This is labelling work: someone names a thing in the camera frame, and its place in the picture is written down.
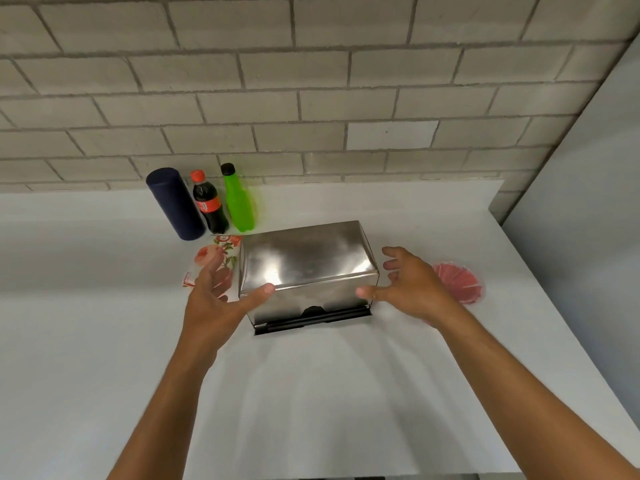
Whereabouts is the person's left hand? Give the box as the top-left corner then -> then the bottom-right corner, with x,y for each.
181,249 -> 277,368

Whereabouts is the person's right hand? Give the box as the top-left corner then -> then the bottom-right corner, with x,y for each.
355,246 -> 463,329

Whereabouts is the clear cup with red straws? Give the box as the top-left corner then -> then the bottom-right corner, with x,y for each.
431,262 -> 484,305

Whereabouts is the steel dispenser lid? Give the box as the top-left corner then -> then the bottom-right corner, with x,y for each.
239,220 -> 380,298

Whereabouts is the person's right forearm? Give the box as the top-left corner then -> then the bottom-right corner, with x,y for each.
433,305 -> 640,480

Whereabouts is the person's left forearm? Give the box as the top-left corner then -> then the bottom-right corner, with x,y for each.
105,339 -> 223,480

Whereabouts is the floral napkin packet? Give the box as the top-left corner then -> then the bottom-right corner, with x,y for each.
181,234 -> 243,303

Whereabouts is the white countertop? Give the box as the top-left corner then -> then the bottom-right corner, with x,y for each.
0,180 -> 640,480

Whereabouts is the cola bottle red cap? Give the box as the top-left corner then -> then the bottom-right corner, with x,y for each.
189,169 -> 230,235

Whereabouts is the dark blue cylindrical bottle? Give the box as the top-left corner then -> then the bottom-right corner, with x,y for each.
145,167 -> 207,241

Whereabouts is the green bottle black cap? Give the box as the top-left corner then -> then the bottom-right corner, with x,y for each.
220,162 -> 257,233

